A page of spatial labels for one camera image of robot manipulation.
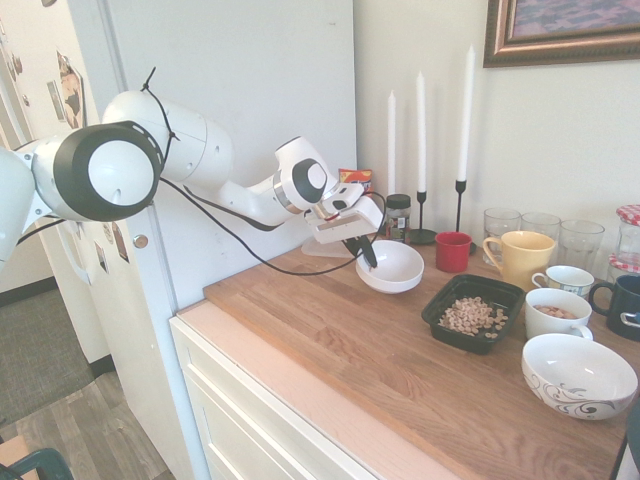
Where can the orange Kurkure snack bag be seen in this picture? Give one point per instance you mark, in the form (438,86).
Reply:
(356,176)

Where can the tall white candle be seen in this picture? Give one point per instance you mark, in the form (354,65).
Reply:
(466,115)

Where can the medium white candle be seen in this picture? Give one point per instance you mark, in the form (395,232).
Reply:
(421,135)

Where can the spice jar with black lid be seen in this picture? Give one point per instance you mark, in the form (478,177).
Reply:
(399,215)

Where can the plain white bowl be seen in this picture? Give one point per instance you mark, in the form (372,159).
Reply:
(400,270)

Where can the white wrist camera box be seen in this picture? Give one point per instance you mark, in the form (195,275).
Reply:
(345,197)

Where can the navy blue mug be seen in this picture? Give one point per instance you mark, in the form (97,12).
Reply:
(622,300)

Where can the cereal rings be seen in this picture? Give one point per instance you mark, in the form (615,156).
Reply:
(470,315)

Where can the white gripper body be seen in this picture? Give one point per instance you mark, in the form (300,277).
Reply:
(350,222)

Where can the map picture fridge magnet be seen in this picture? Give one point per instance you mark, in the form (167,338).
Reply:
(70,90)

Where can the medium black candle holder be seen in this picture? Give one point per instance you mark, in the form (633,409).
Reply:
(422,235)

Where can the yellow mug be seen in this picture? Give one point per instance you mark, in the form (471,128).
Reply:
(525,260)

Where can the brown tag fridge magnet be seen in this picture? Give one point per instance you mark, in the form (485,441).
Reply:
(121,245)

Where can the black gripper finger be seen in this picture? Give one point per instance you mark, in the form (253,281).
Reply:
(368,255)
(352,247)

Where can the red cup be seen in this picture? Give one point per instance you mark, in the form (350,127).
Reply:
(452,255)

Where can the clear plastic lid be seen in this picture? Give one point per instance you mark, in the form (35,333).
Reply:
(325,250)

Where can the framed picture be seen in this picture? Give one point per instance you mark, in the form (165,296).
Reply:
(565,30)

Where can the white bowl with swirl pattern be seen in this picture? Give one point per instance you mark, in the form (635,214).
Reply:
(575,380)

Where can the high black candle holder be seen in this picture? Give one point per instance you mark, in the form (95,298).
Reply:
(460,210)

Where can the small white blue-patterned cup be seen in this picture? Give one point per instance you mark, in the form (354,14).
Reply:
(570,285)

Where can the glass jar red checkered lid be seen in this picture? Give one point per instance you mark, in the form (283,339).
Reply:
(629,235)
(622,267)

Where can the white mug with snacks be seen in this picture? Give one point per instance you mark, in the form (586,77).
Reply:
(550,327)

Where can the white refrigerator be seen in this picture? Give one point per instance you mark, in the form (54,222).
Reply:
(250,60)

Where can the black plastic food box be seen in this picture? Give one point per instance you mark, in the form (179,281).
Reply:
(432,312)

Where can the dark green chair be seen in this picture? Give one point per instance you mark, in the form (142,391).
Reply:
(40,462)

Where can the white drawer cabinet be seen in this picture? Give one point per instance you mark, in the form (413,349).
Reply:
(235,415)

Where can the clear drinking glass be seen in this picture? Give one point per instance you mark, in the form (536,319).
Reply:
(582,245)
(500,222)
(541,225)

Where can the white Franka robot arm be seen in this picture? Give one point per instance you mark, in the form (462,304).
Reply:
(190,140)

